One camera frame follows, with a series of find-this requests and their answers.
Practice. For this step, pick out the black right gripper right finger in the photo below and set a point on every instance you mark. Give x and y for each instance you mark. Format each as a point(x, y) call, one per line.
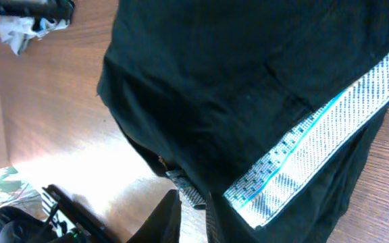
point(218, 220)

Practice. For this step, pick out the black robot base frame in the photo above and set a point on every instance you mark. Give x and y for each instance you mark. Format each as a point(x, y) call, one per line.
point(66, 221)

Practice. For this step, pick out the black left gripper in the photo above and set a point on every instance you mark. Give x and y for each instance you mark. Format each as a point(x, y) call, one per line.
point(48, 9)

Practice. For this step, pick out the black shorts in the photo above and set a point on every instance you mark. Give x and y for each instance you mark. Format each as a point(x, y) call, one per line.
point(272, 104)

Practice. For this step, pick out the folded khaki shorts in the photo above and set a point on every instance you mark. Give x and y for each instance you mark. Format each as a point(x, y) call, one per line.
point(16, 32)

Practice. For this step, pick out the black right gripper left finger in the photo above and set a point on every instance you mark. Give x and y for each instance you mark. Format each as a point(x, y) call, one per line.
point(163, 224)

